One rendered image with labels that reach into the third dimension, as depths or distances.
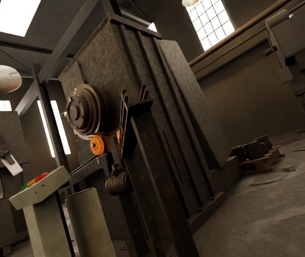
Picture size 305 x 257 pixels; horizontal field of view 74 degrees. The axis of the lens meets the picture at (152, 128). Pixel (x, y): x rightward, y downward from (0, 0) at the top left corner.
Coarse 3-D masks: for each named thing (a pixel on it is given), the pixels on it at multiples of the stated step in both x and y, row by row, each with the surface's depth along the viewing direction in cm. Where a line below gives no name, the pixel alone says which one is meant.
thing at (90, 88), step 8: (88, 88) 162; (96, 88) 165; (96, 96) 156; (96, 104) 157; (104, 104) 160; (104, 112) 159; (104, 120) 161; (96, 128) 160; (80, 136) 177; (88, 136) 169
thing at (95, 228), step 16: (80, 192) 74; (96, 192) 79; (80, 208) 72; (96, 208) 75; (80, 224) 72; (96, 224) 73; (80, 240) 71; (96, 240) 71; (80, 256) 72; (96, 256) 70; (112, 256) 73
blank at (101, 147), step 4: (96, 136) 166; (92, 140) 168; (96, 140) 164; (100, 140) 162; (100, 144) 161; (92, 148) 169; (96, 148) 169; (100, 148) 162; (96, 152) 166; (100, 152) 163
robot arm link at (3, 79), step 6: (0, 66) 78; (6, 66) 80; (0, 72) 75; (6, 72) 78; (12, 72) 80; (0, 78) 75; (6, 78) 77; (12, 78) 80; (18, 78) 83; (0, 84) 75; (6, 84) 77; (12, 84) 80; (18, 84) 83; (0, 90) 77; (6, 90) 79; (12, 90) 83
